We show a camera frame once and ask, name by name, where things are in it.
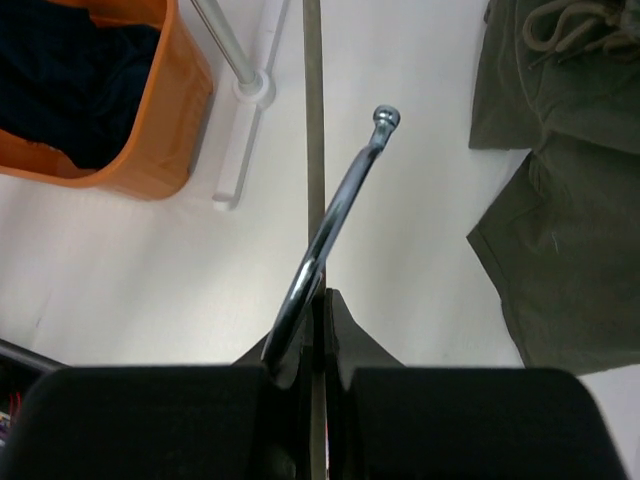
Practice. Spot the navy blue shorts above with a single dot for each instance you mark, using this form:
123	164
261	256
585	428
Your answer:
71	84

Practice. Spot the orange plastic basket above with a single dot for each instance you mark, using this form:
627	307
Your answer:
155	161

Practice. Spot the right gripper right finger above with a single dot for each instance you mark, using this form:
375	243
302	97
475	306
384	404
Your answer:
390	421

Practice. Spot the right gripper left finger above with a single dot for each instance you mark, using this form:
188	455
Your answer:
238	421

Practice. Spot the olive green shorts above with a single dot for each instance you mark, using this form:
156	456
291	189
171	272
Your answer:
560	81

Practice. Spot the beige hanger with metal hook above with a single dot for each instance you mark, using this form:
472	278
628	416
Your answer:
298	326

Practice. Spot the white metal clothes rack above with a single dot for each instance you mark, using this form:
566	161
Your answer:
247	86

